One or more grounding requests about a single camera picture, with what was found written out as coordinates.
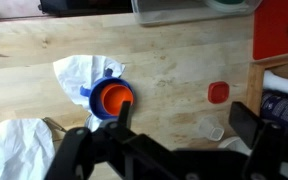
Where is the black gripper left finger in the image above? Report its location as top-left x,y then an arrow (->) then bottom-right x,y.
43,100 -> 142,180

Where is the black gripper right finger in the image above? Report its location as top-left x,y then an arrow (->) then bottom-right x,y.
228,101 -> 288,180

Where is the clear plastic measuring cup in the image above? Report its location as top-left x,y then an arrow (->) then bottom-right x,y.
197,115 -> 226,142

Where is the orange measuring cup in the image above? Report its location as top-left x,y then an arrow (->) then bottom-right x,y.
99,83 -> 135,116

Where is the wooden spice tray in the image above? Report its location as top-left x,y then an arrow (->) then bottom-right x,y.
245,54 -> 288,118

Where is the white bowl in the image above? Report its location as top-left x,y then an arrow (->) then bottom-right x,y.
217,135 -> 252,157

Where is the dark jar white lid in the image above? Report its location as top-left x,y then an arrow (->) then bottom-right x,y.
260,91 -> 288,135

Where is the small white crumpled cloth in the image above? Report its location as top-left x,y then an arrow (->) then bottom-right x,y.
52,54 -> 127,133

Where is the red silicone mat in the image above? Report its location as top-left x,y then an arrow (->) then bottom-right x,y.
252,0 -> 288,61

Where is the black low cabinet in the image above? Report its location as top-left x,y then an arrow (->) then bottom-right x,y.
38,0 -> 133,17

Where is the clear plastic storage bin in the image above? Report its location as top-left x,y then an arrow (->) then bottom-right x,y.
130,0 -> 263,27

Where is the large white towel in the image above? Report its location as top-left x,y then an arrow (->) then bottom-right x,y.
0,118 -> 57,180

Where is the green plastic lid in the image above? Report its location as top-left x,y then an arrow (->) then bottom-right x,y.
203,0 -> 262,14

